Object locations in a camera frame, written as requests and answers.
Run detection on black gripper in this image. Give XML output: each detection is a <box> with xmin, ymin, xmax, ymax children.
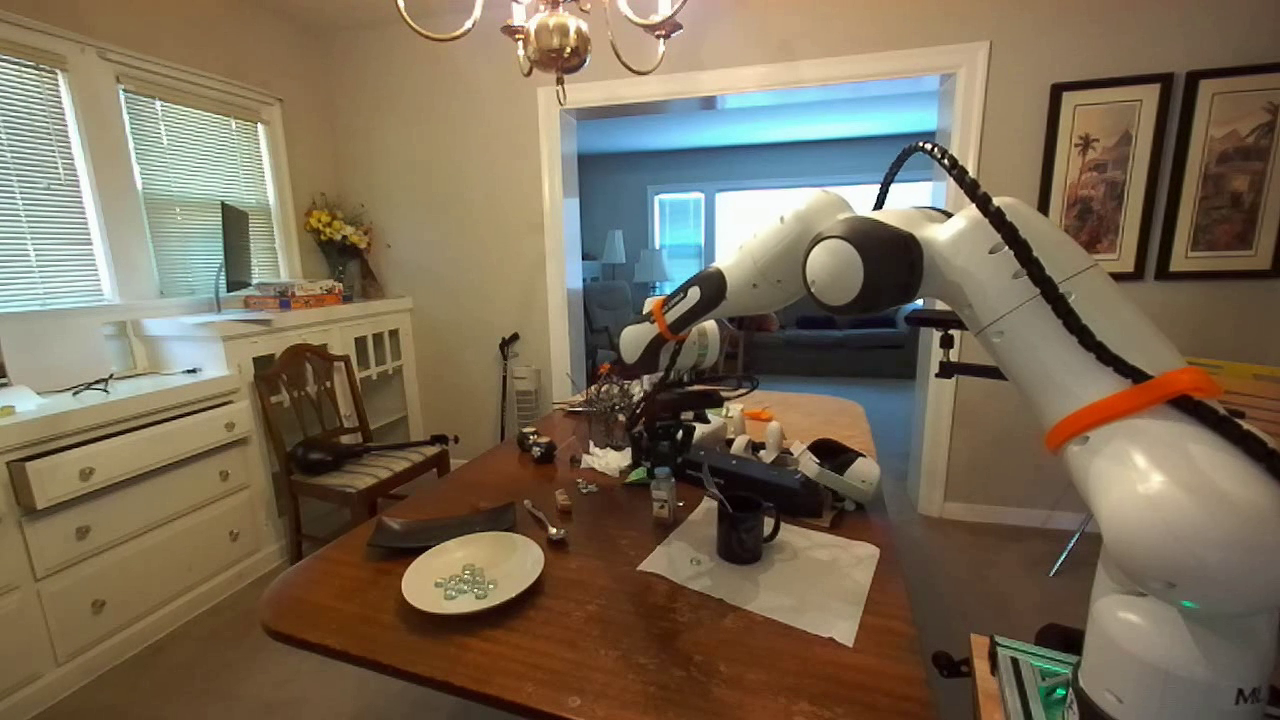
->
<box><xmin>626</xmin><ymin>378</ymin><xmax>711</xmax><ymax>479</ymax></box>

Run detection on small clear bottle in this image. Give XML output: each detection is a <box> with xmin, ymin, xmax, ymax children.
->
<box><xmin>646</xmin><ymin>466</ymin><xmax>678</xmax><ymax>523</ymax></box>

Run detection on white bottle orange cap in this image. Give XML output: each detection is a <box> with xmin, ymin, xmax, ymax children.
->
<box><xmin>741</xmin><ymin>405</ymin><xmax>792</xmax><ymax>466</ymax></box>

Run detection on crumpled white tissue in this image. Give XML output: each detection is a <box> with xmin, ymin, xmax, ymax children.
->
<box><xmin>576</xmin><ymin>441</ymin><xmax>636</xmax><ymax>479</ymax></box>

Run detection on black mug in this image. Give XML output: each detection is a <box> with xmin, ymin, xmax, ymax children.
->
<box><xmin>711</xmin><ymin>486</ymin><xmax>787</xmax><ymax>570</ymax></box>

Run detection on metal spoon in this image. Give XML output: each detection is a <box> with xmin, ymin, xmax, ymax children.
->
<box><xmin>518</xmin><ymin>498</ymin><xmax>570</xmax><ymax>548</ymax></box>

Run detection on black upright stick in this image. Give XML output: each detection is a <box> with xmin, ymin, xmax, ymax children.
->
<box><xmin>497</xmin><ymin>327</ymin><xmax>528</xmax><ymax>445</ymax></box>

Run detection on white and black device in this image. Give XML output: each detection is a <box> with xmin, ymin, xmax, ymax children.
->
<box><xmin>795</xmin><ymin>436</ymin><xmax>888</xmax><ymax>510</ymax></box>

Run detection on white paper towel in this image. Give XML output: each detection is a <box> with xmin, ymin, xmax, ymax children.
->
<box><xmin>636</xmin><ymin>493</ymin><xmax>884</xmax><ymax>651</ymax></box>

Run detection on dark blue sofa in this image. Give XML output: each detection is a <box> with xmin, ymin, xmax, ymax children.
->
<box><xmin>744</xmin><ymin>309</ymin><xmax>923</xmax><ymax>386</ymax></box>

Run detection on dark grey cloth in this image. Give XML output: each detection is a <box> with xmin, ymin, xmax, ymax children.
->
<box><xmin>362</xmin><ymin>498</ymin><xmax>524</xmax><ymax>559</ymax></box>

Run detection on white plate green pattern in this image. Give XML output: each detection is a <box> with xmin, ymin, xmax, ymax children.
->
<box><xmin>394</xmin><ymin>529</ymin><xmax>549</xmax><ymax>619</ymax></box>

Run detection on white glass door cabinet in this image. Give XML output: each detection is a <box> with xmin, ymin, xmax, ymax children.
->
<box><xmin>136</xmin><ymin>292</ymin><xmax>424</xmax><ymax>538</ymax></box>

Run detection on dark wooden chair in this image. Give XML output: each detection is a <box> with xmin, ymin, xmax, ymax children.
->
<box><xmin>251</xmin><ymin>340</ymin><xmax>456</xmax><ymax>559</ymax></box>

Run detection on yellow flower bouquet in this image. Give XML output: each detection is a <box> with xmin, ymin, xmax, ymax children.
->
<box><xmin>299</xmin><ymin>198</ymin><xmax>385</xmax><ymax>304</ymax></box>

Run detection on colourful stacked books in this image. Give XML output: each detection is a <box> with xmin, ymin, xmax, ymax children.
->
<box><xmin>238</xmin><ymin>276</ymin><xmax>350</xmax><ymax>317</ymax></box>

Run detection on brass chandelier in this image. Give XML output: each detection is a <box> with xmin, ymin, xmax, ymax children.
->
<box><xmin>393</xmin><ymin>0</ymin><xmax>694</xmax><ymax>110</ymax></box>

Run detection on green lit control box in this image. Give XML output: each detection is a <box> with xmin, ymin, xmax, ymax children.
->
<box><xmin>990</xmin><ymin>631</ymin><xmax>1089</xmax><ymax>720</ymax></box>

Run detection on black flat monitor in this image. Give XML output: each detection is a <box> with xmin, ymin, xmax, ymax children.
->
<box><xmin>215</xmin><ymin>198</ymin><xmax>255</xmax><ymax>295</ymax></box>

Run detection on black framed picture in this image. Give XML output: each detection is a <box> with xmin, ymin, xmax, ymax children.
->
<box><xmin>1037</xmin><ymin>72</ymin><xmax>1177</xmax><ymax>285</ymax></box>
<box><xmin>1152</xmin><ymin>59</ymin><xmax>1280</xmax><ymax>285</ymax></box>

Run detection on white drawer dresser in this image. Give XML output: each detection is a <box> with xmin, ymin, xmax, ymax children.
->
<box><xmin>0</xmin><ymin>372</ymin><xmax>290</xmax><ymax>715</ymax></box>

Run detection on white window blind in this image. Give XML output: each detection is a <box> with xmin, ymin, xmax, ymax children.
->
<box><xmin>116</xmin><ymin>84</ymin><xmax>290</xmax><ymax>304</ymax></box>
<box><xmin>0</xmin><ymin>53</ymin><xmax>112</xmax><ymax>312</ymax></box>

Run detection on small black camera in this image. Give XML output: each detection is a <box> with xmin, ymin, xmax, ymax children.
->
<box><xmin>517</xmin><ymin>424</ymin><xmax>560</xmax><ymax>470</ymax></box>

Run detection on narrow orange strap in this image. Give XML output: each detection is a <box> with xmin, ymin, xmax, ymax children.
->
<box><xmin>642</xmin><ymin>292</ymin><xmax>678</xmax><ymax>343</ymax></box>

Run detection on black bag with strap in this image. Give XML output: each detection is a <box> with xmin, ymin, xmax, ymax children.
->
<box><xmin>283</xmin><ymin>432</ymin><xmax>456</xmax><ymax>479</ymax></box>

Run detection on white door frame trim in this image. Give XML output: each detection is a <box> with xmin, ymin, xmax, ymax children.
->
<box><xmin>536</xmin><ymin>36</ymin><xmax>990</xmax><ymax>523</ymax></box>

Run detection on black corrugated cable conduit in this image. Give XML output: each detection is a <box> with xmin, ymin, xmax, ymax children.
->
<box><xmin>870</xmin><ymin>136</ymin><xmax>1280</xmax><ymax>486</ymax></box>

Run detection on wide orange strap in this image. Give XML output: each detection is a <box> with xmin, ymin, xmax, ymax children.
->
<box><xmin>1041</xmin><ymin>365</ymin><xmax>1224</xmax><ymax>457</ymax></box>

